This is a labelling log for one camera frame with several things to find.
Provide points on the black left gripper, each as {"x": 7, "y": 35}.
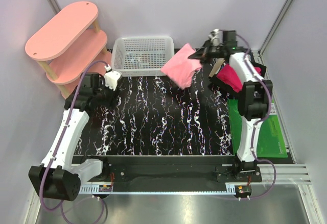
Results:
{"x": 112, "y": 101}

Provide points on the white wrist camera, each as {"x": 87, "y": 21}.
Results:
{"x": 214, "y": 37}
{"x": 111, "y": 78}

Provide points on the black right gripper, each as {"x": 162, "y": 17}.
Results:
{"x": 202, "y": 54}

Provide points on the white slotted cable duct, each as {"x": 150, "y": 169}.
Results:
{"x": 95, "y": 189}

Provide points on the pink three-tier wooden shelf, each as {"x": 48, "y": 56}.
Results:
{"x": 68, "y": 43}

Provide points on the beige folded cloth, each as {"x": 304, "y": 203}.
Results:
{"x": 219, "y": 62}

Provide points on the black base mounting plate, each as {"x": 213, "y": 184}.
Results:
{"x": 170, "y": 174}

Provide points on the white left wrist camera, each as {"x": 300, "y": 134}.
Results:
{"x": 111, "y": 78}

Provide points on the green cutting mat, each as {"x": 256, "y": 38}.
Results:
{"x": 270, "y": 144}

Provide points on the light pink t-shirt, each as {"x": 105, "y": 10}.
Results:
{"x": 180, "y": 69}

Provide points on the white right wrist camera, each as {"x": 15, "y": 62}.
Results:
{"x": 214, "y": 37}

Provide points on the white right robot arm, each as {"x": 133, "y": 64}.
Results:
{"x": 254, "y": 102}

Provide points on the white plastic mesh basket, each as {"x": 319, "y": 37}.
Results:
{"x": 141, "y": 56}

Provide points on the magenta folded t-shirt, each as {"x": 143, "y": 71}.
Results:
{"x": 229, "y": 77}

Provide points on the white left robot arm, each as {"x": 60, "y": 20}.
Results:
{"x": 56, "y": 177}

